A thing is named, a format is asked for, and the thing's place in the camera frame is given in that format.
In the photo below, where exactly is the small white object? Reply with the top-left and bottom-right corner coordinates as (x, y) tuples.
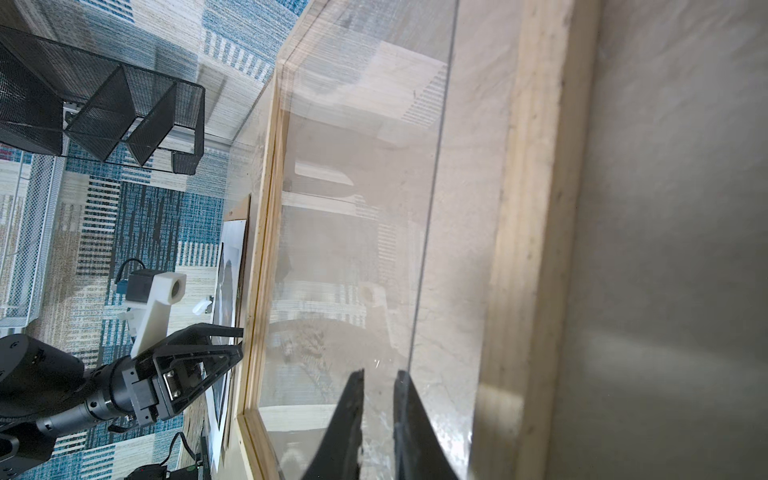
(192, 296), (213, 316)

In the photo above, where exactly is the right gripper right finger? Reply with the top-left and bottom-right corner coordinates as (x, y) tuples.
(393, 370), (457, 480)

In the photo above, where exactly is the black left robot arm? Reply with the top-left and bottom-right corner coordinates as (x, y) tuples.
(1, 323), (244, 479)

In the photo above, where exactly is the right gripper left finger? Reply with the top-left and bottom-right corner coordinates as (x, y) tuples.
(303, 369), (365, 480)

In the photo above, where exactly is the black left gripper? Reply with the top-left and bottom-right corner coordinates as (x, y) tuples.
(89, 323), (243, 428)

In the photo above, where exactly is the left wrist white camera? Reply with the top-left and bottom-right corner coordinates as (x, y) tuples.
(114, 258), (187, 359)

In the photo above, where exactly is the white bordered dark photo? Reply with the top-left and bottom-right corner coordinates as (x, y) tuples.
(203, 219), (250, 475)

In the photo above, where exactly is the brown cardboard backing board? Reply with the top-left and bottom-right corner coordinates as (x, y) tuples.
(224, 194), (251, 449)

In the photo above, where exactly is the light wooden picture frame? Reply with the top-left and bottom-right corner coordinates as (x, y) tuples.
(237, 1), (602, 479)

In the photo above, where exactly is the black wire mesh shelf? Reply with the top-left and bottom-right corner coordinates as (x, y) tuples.
(1, 27), (205, 176)

